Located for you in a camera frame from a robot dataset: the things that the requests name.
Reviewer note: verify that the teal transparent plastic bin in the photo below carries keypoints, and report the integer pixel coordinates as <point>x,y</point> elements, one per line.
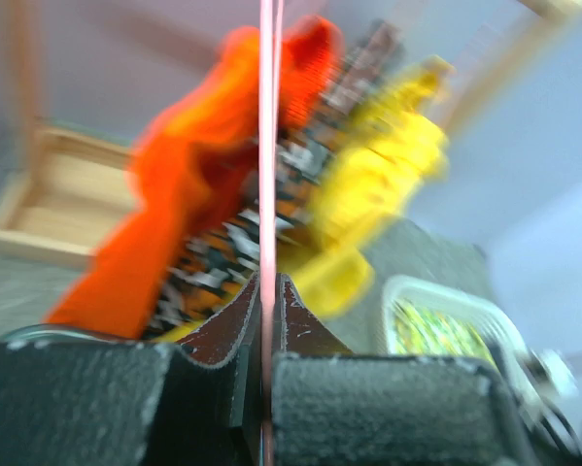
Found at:
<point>58,333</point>

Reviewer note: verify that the white plastic laundry basket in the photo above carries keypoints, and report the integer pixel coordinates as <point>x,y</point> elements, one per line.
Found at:
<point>503,339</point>

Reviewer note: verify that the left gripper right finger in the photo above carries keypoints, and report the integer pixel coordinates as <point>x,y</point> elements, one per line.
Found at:
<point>296,329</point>

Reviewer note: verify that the pink wire hanger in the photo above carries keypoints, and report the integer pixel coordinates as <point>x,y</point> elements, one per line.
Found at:
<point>270,55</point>

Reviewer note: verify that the red-orange shorts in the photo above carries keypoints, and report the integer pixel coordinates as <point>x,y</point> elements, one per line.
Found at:
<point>188,173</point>

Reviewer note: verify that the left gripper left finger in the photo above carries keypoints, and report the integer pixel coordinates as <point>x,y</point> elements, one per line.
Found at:
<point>214,343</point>

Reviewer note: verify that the yellow shorts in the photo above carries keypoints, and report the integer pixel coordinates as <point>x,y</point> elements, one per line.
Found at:
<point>388,151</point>

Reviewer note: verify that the wooden clothes rack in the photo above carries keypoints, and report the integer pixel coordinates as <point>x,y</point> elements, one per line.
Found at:
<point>71,190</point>

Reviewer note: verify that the lemon print cloth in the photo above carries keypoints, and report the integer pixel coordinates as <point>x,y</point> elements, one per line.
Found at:
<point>418,330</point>

